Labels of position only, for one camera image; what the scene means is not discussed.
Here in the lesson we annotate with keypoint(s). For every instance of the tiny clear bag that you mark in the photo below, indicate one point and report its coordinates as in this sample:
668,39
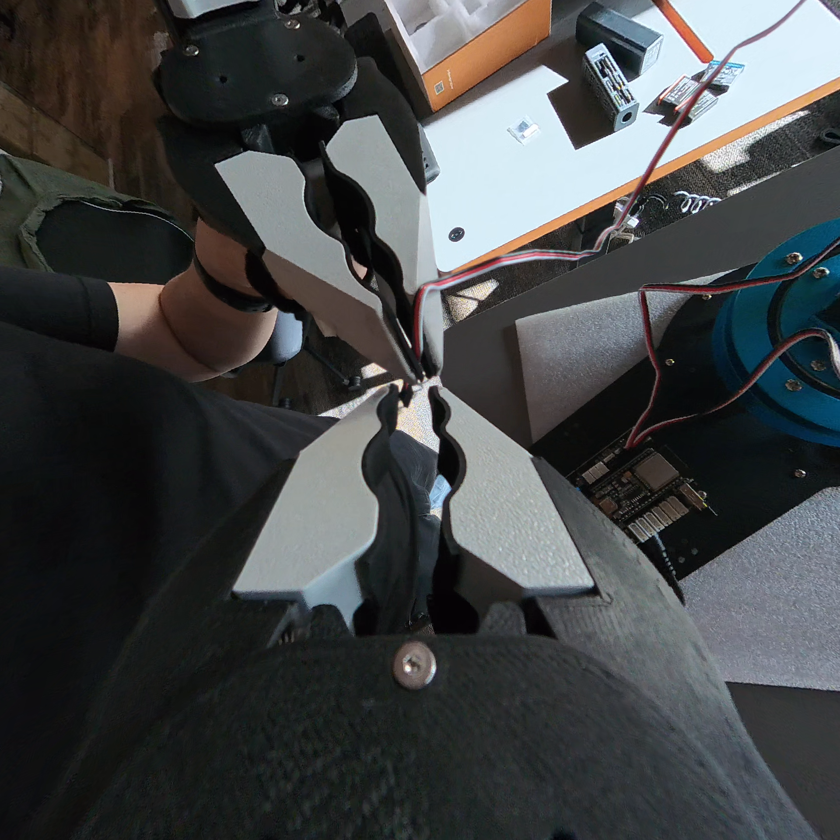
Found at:
525,130

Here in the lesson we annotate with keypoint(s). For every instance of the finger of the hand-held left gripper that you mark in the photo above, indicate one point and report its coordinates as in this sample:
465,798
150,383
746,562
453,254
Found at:
387,177
282,216

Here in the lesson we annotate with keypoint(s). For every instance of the white desk with orange edge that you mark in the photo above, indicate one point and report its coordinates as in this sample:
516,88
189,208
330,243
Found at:
525,197

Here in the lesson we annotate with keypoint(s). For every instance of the grey foam sheet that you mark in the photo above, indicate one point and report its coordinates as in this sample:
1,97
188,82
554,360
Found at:
577,354

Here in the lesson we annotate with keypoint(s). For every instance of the black rectangular box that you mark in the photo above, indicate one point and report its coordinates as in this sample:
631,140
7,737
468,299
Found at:
617,33

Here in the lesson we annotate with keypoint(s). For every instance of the person's left hand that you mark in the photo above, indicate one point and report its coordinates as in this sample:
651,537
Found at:
216,246

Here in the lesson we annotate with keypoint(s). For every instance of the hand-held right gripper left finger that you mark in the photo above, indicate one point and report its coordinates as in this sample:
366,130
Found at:
308,525

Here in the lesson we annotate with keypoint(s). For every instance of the orange cardboard box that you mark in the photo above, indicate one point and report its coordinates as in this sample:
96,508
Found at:
485,72

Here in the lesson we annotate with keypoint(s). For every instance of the black controller circuit board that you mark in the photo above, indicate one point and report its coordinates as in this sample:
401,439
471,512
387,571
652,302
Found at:
630,492

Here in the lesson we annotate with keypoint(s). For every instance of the grey metal device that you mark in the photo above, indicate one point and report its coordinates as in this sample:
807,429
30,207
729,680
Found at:
610,85

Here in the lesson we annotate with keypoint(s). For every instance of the person's left forearm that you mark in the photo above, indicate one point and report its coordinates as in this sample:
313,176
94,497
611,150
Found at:
190,334

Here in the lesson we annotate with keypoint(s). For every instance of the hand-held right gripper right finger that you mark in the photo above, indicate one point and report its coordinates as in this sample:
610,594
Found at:
518,525

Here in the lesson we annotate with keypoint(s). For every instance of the olive green cloth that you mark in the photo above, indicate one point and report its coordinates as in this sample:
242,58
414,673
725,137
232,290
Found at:
13,190

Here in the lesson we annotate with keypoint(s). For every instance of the black wrist band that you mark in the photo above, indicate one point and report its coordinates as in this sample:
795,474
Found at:
226,293

